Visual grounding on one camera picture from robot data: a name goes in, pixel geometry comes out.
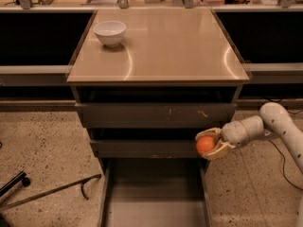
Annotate grey drawer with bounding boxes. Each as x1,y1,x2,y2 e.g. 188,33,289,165
89,139,222,159
76,103,236,129
98,158,213,227

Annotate grey middle drawer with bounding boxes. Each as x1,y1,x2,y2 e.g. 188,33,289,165
89,139,222,159

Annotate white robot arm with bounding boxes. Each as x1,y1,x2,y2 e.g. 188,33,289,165
196,102,303,227

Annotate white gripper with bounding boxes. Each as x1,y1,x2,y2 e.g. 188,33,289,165
195,120,250,160

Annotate orange fruit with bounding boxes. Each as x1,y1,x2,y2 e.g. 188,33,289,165
196,136,215,155

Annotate black floor cable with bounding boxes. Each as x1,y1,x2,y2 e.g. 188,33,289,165
268,109,303,193

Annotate grey top drawer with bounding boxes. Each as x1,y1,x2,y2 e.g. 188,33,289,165
76,103,236,129

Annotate thin metal rod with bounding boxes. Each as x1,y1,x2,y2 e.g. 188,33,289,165
0,174,102,212

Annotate grey bottom drawer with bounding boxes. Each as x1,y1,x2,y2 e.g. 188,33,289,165
98,158,213,227

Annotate black chair leg with caster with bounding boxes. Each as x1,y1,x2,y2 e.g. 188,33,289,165
0,171,30,197

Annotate grey drawer cabinet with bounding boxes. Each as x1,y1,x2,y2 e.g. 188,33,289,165
65,7,253,227

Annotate white ceramic bowl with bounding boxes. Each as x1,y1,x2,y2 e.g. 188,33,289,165
93,21,127,47

